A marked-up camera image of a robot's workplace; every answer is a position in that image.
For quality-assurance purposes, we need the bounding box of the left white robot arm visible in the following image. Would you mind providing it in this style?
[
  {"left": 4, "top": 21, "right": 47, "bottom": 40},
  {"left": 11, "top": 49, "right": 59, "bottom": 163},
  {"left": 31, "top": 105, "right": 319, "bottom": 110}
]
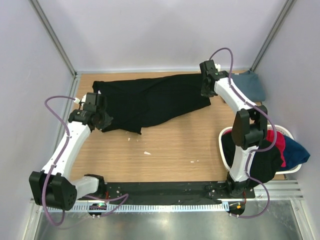
[{"left": 29, "top": 92, "right": 113, "bottom": 211}]

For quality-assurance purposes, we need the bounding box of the black t-shirt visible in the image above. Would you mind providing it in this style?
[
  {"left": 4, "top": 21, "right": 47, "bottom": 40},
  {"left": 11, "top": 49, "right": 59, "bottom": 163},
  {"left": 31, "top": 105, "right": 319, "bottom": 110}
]
[{"left": 92, "top": 73, "right": 211, "bottom": 134}]

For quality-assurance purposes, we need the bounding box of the white laundry basket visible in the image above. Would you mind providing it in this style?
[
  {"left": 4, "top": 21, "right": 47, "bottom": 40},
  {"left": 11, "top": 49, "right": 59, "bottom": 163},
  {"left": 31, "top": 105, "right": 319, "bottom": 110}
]
[{"left": 218, "top": 125, "right": 310, "bottom": 177}]

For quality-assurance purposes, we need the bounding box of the navy garment in basket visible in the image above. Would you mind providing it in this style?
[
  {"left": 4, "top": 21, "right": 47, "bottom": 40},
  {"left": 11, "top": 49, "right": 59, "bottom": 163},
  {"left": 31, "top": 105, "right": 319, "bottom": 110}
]
[{"left": 283, "top": 136, "right": 311, "bottom": 170}]

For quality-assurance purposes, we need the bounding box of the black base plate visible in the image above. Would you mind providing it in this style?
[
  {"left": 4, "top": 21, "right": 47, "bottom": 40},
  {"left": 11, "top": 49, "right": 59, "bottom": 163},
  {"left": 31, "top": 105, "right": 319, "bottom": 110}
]
[{"left": 92, "top": 181, "right": 255, "bottom": 206}]

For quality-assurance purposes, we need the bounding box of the white slotted cable duct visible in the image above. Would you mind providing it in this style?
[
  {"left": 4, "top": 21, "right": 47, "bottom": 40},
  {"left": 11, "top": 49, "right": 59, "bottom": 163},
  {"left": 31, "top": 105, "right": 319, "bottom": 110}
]
[{"left": 73, "top": 202, "right": 230, "bottom": 213}]

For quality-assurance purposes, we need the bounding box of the folded teal t-shirt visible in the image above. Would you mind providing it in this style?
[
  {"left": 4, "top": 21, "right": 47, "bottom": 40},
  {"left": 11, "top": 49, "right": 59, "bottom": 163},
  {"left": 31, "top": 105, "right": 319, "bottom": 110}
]
[{"left": 231, "top": 70, "right": 266, "bottom": 103}]

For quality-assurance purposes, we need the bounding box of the black garment in basket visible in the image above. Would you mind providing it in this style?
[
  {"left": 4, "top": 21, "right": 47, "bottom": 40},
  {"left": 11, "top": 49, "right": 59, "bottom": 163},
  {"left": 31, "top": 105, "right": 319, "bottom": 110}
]
[{"left": 221, "top": 130, "right": 283, "bottom": 183}]

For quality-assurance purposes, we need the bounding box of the aluminium front rail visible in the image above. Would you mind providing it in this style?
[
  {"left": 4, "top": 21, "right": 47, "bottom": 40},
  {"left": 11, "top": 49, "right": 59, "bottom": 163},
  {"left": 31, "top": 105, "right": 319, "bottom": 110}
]
[{"left": 29, "top": 180, "right": 305, "bottom": 203}]

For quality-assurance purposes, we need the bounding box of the left aluminium corner post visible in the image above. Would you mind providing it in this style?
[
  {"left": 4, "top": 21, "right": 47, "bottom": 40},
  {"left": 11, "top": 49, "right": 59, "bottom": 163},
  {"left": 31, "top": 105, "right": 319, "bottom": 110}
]
[{"left": 28, "top": 0, "right": 78, "bottom": 77}]

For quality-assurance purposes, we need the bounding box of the aluminium corner post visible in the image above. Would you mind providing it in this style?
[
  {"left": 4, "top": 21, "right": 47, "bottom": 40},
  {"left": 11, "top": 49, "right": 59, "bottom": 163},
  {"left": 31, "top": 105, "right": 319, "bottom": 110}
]
[
  {"left": 249, "top": 0, "right": 297, "bottom": 72},
  {"left": 28, "top": 0, "right": 78, "bottom": 77}
]

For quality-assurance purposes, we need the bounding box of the right aluminium corner post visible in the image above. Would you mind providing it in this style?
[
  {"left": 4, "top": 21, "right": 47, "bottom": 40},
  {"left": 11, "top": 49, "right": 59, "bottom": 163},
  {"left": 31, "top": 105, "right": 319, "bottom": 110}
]
[{"left": 249, "top": 0, "right": 297, "bottom": 72}]

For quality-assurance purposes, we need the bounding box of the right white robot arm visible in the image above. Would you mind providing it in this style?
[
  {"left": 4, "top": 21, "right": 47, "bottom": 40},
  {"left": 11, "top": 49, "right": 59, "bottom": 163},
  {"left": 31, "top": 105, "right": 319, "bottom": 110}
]
[{"left": 199, "top": 60, "right": 268, "bottom": 198}]

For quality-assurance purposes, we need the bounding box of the red garment in basket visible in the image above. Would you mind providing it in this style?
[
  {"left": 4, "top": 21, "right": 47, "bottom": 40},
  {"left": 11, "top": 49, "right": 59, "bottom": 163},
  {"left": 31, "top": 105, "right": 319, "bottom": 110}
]
[{"left": 266, "top": 129, "right": 286, "bottom": 168}]

